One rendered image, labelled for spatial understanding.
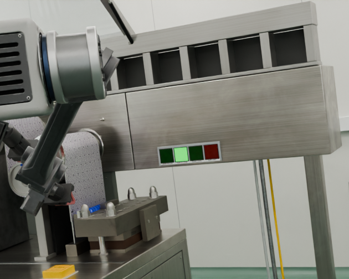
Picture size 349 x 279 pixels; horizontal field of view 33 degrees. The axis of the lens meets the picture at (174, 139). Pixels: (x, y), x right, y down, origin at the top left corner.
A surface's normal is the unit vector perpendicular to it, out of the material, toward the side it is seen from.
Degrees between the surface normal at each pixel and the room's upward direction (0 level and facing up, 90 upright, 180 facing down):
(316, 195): 90
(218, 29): 90
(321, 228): 90
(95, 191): 91
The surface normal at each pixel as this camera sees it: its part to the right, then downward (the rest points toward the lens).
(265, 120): -0.41, 0.10
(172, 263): 0.90, -0.09
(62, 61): 0.08, -0.05
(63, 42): 0.00, -0.58
